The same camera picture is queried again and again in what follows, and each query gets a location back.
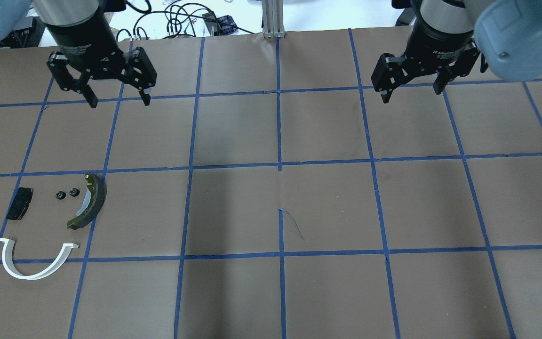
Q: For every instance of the olive green brake shoe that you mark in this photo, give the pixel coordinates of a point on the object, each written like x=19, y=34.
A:
x=92, y=204

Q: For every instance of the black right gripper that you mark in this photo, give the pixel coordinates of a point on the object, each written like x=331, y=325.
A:
x=438, y=41

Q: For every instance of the black brake pad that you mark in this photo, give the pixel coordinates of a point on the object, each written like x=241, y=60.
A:
x=20, y=203

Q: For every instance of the aluminium frame post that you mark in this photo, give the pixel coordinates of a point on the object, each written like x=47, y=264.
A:
x=273, y=19

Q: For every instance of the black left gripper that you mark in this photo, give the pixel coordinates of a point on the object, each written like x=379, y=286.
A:
x=82, y=38

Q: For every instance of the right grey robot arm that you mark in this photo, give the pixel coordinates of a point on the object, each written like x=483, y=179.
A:
x=508, y=34

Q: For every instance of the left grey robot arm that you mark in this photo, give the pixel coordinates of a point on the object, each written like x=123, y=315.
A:
x=61, y=13

